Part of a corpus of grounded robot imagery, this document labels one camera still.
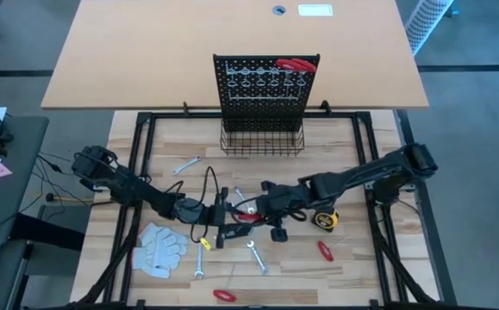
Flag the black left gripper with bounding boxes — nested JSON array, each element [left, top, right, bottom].
[[203, 187, 251, 250]]

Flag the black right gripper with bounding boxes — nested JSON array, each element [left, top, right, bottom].
[[248, 180, 315, 243]]

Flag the red-handled pliers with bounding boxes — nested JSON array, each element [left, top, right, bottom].
[[236, 212, 264, 224]]

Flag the black grey handled tool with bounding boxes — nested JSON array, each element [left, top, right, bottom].
[[222, 223, 254, 240]]

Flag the silver combination wrench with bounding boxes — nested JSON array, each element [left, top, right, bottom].
[[246, 239, 270, 276], [172, 155, 203, 176], [234, 186, 255, 215], [194, 242, 205, 280]]

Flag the yellow black tape measure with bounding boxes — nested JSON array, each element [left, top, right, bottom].
[[311, 204, 340, 233]]

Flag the white work glove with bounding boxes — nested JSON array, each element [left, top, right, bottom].
[[131, 227, 189, 280], [138, 222, 168, 251]]

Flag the black metal pegboard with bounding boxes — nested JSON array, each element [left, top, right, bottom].
[[212, 53, 321, 133]]

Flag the tan desk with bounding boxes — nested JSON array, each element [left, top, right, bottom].
[[41, 0, 430, 111]]

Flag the white desk plate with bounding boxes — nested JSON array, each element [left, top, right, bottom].
[[297, 3, 334, 18]]

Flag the grey side table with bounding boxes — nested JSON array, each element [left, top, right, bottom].
[[0, 115, 51, 247]]

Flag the white perforated panel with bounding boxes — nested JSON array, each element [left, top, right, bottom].
[[405, 0, 456, 56]]

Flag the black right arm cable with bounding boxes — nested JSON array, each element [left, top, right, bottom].
[[283, 208, 309, 224]]

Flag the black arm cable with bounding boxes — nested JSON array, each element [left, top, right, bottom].
[[162, 165, 224, 245], [283, 208, 309, 224]]

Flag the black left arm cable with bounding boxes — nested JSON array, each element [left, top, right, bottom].
[[162, 165, 224, 245]]

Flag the black wire basket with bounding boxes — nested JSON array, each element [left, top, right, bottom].
[[219, 120, 306, 157]]

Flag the silver wrench holder rail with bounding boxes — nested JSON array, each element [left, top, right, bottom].
[[229, 88, 303, 103]]

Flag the yellow handled mallet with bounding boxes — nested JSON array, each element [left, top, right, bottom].
[[45, 193, 96, 204]]

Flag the black floor cable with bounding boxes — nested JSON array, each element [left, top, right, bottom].
[[33, 150, 106, 203]]

